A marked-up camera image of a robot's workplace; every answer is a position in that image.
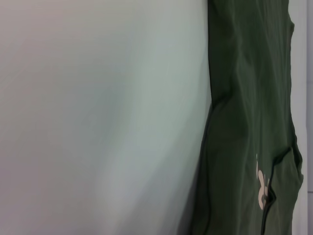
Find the dark green FREE t-shirt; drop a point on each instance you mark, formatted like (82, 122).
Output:
(244, 98)

